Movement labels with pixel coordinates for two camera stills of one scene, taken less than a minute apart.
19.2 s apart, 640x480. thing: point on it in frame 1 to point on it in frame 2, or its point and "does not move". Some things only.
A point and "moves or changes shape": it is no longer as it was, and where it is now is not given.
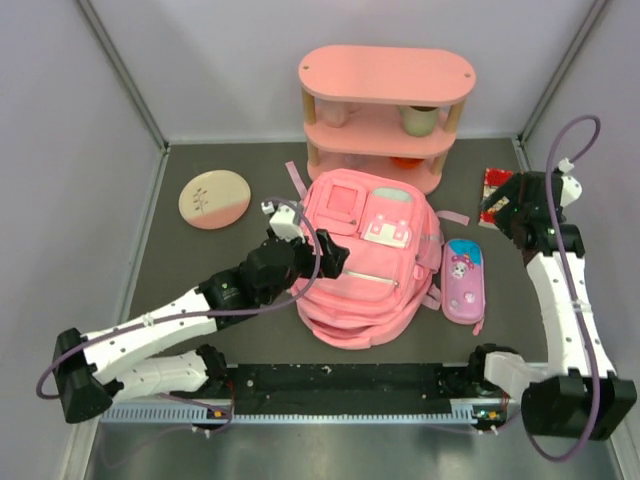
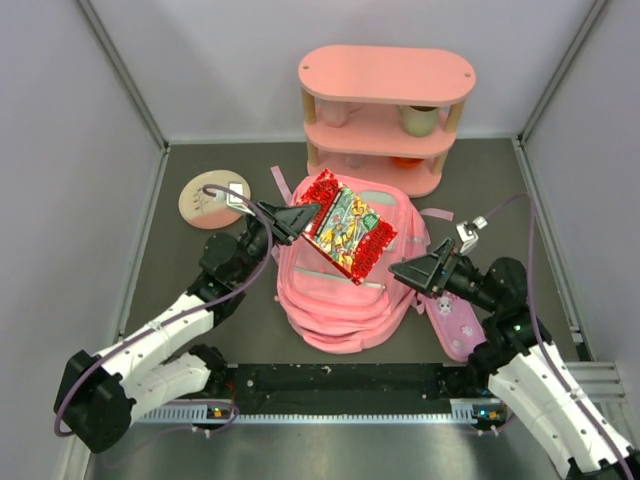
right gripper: [510, 189] to [424, 273]
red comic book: [492, 178] to [343, 228]
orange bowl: [406, 163] does not move
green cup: [419, 121] does not move
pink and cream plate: [214, 199] does not move
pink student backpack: [394, 237] moves or changes shape
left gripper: [332, 258] to [288, 221]
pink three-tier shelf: [396, 108] does not move
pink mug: [335, 114] does not move
